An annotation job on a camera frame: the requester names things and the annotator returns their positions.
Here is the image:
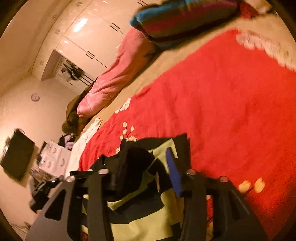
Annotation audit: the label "white plastic drawer unit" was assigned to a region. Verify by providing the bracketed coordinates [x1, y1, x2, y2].
[38, 141, 71, 177]

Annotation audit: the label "white pink patterned blanket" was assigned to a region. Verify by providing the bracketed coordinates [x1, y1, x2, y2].
[65, 117, 102, 177]

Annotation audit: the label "round wall clock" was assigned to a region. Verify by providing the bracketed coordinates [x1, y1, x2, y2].
[31, 93, 40, 102]

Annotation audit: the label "red floral blanket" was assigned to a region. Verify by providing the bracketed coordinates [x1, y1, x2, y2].
[79, 30, 295, 239]

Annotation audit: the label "cream pillow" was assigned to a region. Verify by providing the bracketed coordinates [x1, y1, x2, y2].
[240, 0, 272, 19]

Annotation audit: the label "black wall television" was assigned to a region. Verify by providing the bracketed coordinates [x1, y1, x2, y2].
[1, 129, 35, 182]

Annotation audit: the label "white wardrobe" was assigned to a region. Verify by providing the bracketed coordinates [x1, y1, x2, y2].
[32, 1, 161, 81]

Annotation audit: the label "green black striped frog sweater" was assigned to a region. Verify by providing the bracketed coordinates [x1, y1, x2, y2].
[91, 135, 190, 240]

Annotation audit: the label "hanging bags on rack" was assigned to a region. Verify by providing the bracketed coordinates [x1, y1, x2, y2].
[57, 59, 95, 86]

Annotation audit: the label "multicolour striped blanket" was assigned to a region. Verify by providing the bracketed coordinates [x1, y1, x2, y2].
[129, 1, 239, 50]

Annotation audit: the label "brown jacket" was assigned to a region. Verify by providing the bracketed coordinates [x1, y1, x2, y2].
[62, 82, 95, 136]

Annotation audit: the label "pile of clothes on floor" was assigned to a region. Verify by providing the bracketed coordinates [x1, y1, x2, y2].
[58, 133, 76, 151]

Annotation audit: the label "pink quilt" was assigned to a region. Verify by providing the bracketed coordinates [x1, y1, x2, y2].
[77, 28, 157, 118]

